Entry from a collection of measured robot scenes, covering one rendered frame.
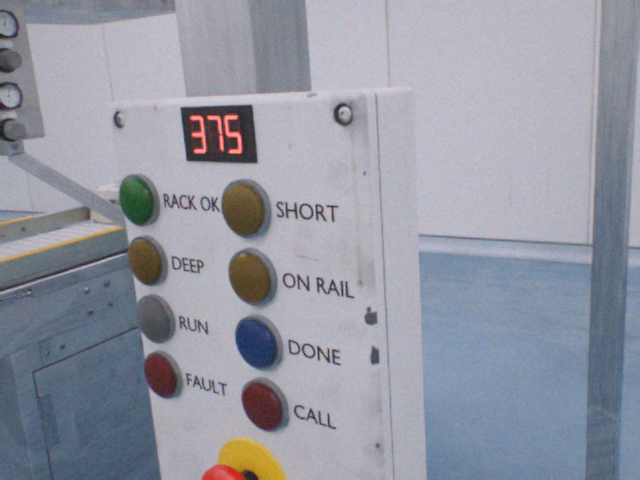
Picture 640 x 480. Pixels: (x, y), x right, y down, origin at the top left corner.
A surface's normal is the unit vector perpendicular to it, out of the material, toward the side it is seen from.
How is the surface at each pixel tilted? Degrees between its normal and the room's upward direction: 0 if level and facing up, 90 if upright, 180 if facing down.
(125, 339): 90
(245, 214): 91
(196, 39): 90
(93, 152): 90
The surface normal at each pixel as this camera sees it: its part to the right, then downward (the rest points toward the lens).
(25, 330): 0.82, 0.08
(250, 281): -0.52, 0.25
